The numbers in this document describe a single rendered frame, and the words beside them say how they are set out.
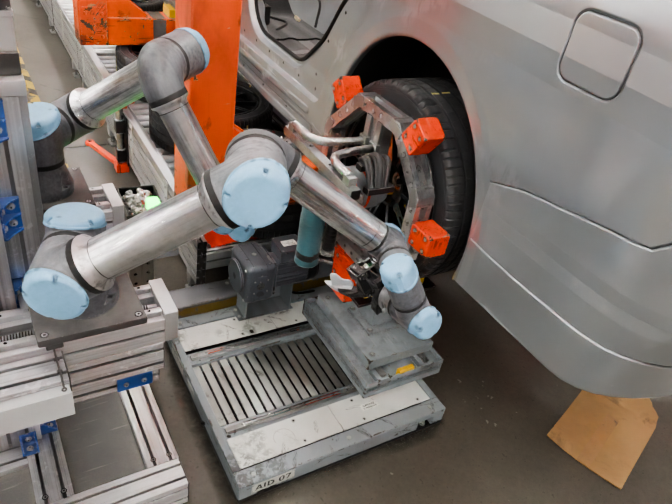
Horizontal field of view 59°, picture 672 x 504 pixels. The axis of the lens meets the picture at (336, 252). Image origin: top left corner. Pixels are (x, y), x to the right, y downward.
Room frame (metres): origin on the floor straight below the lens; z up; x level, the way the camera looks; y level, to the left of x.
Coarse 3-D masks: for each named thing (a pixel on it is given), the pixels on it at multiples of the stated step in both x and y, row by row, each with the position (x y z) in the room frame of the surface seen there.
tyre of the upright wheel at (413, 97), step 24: (384, 96) 1.81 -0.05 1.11; (408, 96) 1.72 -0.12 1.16; (432, 96) 1.73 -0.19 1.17; (456, 96) 1.77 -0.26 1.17; (456, 120) 1.66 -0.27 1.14; (456, 144) 1.59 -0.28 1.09; (432, 168) 1.58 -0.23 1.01; (456, 168) 1.55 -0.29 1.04; (456, 192) 1.51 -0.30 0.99; (432, 216) 1.53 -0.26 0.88; (456, 216) 1.50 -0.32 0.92; (456, 240) 1.52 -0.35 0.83; (432, 264) 1.50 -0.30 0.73; (456, 264) 1.58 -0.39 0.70
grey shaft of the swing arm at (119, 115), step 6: (120, 114) 2.81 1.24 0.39; (114, 120) 2.82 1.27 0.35; (120, 120) 2.81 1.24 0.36; (126, 120) 2.81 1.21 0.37; (114, 126) 2.82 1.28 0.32; (120, 126) 2.81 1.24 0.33; (126, 126) 2.81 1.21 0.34; (120, 132) 2.81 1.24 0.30; (126, 132) 2.81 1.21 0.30; (120, 138) 2.81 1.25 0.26; (126, 138) 2.82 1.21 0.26; (120, 144) 2.81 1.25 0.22; (126, 144) 2.82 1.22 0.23; (120, 150) 2.81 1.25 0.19; (126, 150) 2.83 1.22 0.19; (120, 156) 2.80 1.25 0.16; (126, 156) 2.82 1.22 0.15; (120, 162) 2.81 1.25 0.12
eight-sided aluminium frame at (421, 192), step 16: (368, 96) 1.77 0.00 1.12; (336, 112) 1.87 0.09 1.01; (352, 112) 1.80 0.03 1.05; (368, 112) 1.73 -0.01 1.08; (384, 112) 1.67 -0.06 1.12; (400, 112) 1.68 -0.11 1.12; (336, 128) 1.89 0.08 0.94; (400, 128) 1.60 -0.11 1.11; (400, 144) 1.58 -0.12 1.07; (400, 160) 1.57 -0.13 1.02; (416, 160) 1.58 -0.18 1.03; (416, 176) 1.52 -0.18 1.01; (416, 192) 1.49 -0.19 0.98; (432, 192) 1.51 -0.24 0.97; (416, 208) 1.48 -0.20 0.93; (336, 240) 1.76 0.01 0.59; (352, 256) 1.67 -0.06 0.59; (368, 256) 1.67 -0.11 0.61; (416, 256) 1.51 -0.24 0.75
